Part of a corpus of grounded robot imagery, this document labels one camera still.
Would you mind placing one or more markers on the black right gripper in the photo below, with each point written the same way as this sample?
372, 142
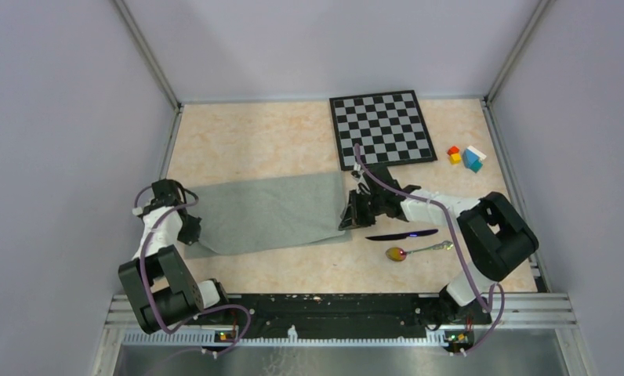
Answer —
353, 218

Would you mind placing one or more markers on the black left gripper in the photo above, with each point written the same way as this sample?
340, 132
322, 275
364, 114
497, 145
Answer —
192, 234

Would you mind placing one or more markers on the grey cloth napkin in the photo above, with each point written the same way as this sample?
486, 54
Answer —
258, 215

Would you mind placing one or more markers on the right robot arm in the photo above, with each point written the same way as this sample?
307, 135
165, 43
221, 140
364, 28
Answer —
489, 236

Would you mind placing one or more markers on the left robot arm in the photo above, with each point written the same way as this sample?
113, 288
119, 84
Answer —
157, 283

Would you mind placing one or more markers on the dark purple knife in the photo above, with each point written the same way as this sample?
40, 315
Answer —
402, 236

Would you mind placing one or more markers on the iridescent metal spoon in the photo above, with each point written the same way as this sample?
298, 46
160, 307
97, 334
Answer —
400, 254

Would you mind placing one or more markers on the black and grey chessboard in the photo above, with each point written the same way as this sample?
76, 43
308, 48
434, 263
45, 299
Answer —
389, 127

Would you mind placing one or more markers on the yellow wooden block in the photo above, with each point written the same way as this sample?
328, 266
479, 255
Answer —
455, 158

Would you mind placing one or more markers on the red wooden block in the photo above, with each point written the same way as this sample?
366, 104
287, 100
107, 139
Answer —
453, 150

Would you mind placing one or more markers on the blue wooden block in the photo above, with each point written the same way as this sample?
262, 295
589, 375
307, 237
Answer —
469, 158

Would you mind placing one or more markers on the teal wooden block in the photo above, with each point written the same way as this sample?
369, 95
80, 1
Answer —
476, 166

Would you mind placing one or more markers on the white wooden block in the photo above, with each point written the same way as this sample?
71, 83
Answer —
480, 155

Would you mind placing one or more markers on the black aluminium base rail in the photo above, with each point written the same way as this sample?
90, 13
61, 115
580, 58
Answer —
404, 319

